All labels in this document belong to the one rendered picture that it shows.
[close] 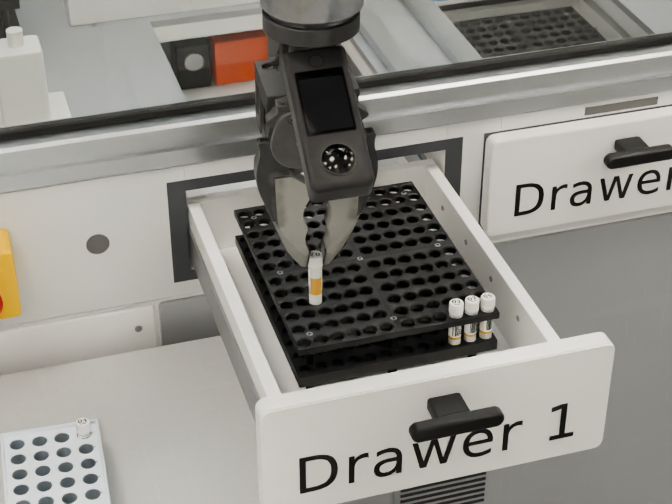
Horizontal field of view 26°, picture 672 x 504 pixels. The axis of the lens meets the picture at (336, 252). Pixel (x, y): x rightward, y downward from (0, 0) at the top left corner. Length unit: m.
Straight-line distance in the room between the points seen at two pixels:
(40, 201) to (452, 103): 0.40
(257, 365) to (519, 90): 0.41
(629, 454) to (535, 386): 0.64
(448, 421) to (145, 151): 0.41
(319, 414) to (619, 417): 0.70
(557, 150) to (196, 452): 0.46
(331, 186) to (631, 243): 0.63
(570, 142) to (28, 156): 0.52
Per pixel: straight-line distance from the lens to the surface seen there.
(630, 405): 1.74
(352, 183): 1.01
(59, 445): 1.28
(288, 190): 1.10
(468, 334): 1.24
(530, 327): 1.25
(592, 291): 1.60
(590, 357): 1.17
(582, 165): 1.48
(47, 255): 1.37
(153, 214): 1.37
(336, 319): 1.22
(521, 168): 1.45
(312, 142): 1.03
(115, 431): 1.34
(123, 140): 1.32
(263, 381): 1.17
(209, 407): 1.35
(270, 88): 1.09
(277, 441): 1.11
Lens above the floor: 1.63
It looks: 34 degrees down
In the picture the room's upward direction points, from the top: straight up
